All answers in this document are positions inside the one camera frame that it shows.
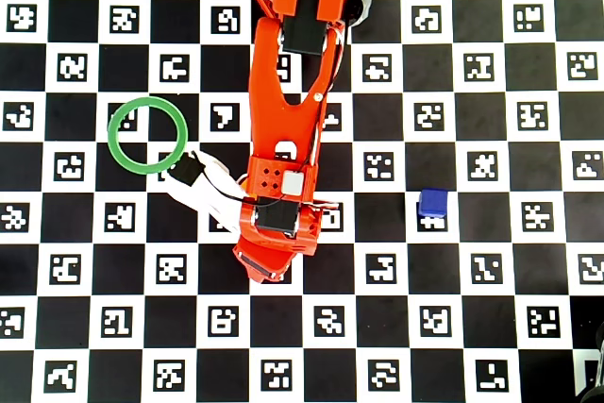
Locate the black white marker checkerboard mat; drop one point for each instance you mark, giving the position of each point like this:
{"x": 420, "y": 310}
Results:
{"x": 424, "y": 327}

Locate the red gripper body black motor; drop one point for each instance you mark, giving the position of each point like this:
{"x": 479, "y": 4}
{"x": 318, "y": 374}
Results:
{"x": 262, "y": 265}

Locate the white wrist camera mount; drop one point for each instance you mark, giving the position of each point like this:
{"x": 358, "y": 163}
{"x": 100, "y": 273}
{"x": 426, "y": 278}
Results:
{"x": 212, "y": 200}

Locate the blue cube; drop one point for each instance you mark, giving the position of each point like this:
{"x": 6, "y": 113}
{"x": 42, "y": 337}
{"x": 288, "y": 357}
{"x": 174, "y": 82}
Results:
{"x": 433, "y": 202}

